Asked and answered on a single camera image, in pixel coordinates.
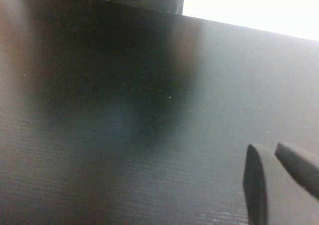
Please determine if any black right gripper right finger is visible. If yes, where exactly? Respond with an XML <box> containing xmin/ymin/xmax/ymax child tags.
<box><xmin>274</xmin><ymin>142</ymin><xmax>319</xmax><ymax>201</ymax></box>

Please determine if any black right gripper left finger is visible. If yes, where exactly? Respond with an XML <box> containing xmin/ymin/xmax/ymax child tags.
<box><xmin>243</xmin><ymin>143</ymin><xmax>319</xmax><ymax>225</ymax></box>

